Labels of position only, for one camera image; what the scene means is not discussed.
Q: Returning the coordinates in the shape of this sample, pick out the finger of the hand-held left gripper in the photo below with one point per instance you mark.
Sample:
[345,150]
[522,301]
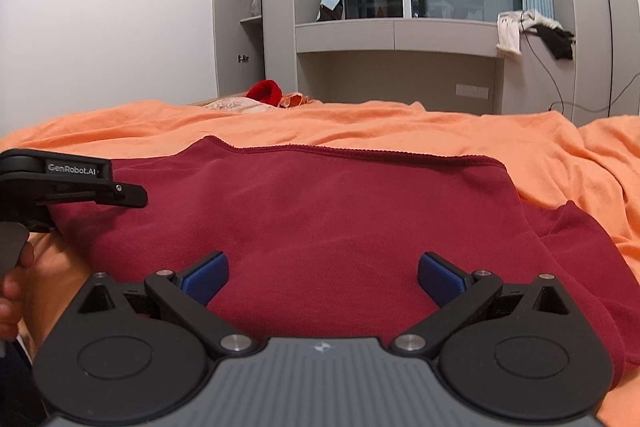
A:
[127,195]

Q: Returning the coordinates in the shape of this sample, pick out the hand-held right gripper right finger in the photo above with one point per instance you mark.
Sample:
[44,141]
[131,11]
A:
[440,277]

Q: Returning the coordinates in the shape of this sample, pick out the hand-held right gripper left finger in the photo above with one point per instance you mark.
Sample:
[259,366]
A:
[207,274]

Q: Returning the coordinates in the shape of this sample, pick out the dark red sweater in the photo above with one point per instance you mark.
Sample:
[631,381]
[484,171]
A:
[320,232]

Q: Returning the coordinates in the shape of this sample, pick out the person's left hand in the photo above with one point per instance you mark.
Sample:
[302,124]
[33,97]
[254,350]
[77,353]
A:
[12,297]

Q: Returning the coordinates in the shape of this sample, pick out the orange bed sheet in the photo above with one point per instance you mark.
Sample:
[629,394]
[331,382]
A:
[550,147]

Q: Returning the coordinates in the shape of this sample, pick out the bright red cloth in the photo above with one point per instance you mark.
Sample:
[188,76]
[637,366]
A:
[264,92]

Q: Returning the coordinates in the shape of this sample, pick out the small orange cloth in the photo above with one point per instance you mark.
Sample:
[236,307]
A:
[295,100]

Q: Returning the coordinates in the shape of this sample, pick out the grey open shelf cabinet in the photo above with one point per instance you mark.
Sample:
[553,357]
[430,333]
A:
[239,7]

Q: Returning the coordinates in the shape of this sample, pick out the clear plastic bag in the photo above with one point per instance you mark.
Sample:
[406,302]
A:
[255,3]

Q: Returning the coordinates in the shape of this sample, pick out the grey built-in desk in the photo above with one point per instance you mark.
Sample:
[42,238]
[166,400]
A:
[395,37]

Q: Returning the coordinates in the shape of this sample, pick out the white cloth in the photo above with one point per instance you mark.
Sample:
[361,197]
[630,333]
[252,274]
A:
[510,32]

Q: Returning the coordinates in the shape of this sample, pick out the black cloth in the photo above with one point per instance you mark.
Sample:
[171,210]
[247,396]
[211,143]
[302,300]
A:
[560,42]

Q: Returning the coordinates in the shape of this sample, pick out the dark cloth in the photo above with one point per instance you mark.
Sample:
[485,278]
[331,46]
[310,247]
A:
[329,13]

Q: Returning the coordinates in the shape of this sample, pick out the white wall socket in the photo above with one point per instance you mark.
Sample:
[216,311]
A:
[472,91]

